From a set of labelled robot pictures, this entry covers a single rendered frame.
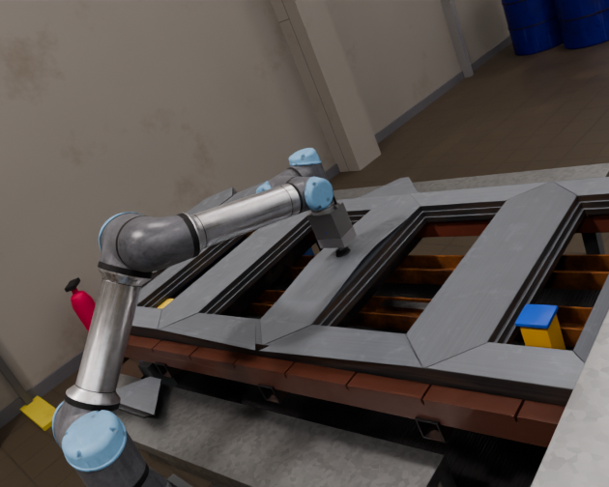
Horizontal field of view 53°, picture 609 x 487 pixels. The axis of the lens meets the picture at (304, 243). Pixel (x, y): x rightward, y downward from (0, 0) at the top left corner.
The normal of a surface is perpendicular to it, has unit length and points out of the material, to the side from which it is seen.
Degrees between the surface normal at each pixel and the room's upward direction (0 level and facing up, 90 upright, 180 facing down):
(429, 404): 90
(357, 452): 0
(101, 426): 8
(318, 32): 90
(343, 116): 90
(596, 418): 0
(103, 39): 90
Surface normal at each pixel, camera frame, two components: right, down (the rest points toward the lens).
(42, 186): 0.65, 0.04
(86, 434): -0.29, -0.83
